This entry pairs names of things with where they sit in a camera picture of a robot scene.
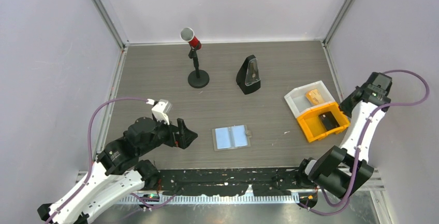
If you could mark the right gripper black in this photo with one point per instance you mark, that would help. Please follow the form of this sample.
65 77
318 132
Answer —
344 105

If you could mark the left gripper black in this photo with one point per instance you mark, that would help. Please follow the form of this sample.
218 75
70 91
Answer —
183 139

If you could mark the yellow plastic bin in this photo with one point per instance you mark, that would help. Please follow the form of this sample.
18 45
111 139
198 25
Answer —
315 129

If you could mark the black metronome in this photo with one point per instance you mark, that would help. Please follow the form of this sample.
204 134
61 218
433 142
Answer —
248 79

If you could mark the aluminium rail frame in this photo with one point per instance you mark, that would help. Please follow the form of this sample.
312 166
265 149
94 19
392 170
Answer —
248 198

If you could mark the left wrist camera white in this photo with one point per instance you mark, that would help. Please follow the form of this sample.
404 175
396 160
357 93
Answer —
160 110

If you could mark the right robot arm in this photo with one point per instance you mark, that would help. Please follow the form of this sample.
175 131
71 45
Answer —
343 169

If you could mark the red microphone on stand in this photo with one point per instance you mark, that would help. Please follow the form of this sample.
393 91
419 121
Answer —
197 78

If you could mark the orange card in white bin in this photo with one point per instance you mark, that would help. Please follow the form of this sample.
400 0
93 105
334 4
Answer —
315 97

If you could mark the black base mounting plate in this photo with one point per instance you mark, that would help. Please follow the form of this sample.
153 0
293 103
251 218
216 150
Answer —
265 183

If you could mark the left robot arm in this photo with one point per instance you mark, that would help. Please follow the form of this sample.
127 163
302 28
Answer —
118 171

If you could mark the grey card holder wallet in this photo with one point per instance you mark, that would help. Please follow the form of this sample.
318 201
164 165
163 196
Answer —
233 137

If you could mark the white plastic bin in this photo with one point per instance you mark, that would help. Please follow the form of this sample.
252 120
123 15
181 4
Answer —
299 104

